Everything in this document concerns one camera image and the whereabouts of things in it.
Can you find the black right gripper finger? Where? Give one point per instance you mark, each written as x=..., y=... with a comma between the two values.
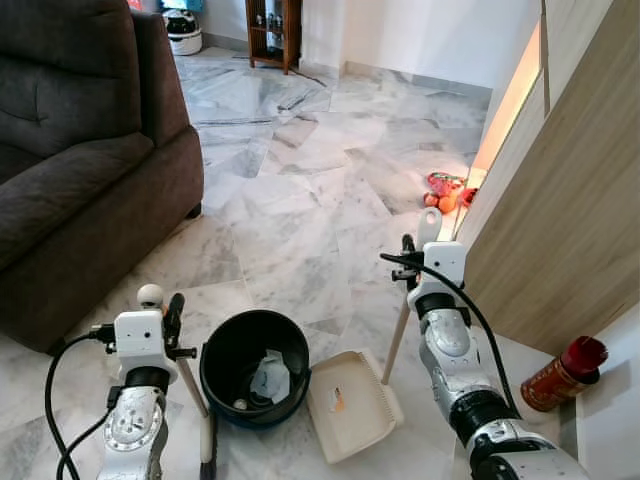
x=408, y=246

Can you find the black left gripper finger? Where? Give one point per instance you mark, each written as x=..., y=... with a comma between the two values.
x=173, y=318

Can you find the cream plastic dustpan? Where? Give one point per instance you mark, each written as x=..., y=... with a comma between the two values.
x=350, y=405

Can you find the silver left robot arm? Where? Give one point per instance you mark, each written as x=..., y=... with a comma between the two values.
x=132, y=430

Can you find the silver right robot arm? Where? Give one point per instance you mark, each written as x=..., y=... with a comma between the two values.
x=460, y=380

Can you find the black round bucket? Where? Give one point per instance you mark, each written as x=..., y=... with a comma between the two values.
x=225, y=370

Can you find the red and orange toy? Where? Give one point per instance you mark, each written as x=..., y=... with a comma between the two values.
x=445, y=188

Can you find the crumpled white paper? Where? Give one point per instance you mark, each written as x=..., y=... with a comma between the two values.
x=270, y=378

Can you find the light wooden cabinet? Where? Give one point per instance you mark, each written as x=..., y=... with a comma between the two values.
x=560, y=190

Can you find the red lidded canister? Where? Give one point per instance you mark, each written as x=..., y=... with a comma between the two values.
x=555, y=380

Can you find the dark brown fabric sofa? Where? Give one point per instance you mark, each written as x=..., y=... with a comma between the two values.
x=80, y=150

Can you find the small wooden shelf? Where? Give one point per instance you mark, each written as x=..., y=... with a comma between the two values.
x=273, y=38

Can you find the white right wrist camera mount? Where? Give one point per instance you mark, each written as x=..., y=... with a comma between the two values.
x=445, y=265

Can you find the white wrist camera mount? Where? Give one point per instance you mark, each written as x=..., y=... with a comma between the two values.
x=445, y=265
x=138, y=335

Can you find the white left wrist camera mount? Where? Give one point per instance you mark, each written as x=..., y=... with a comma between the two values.
x=138, y=335

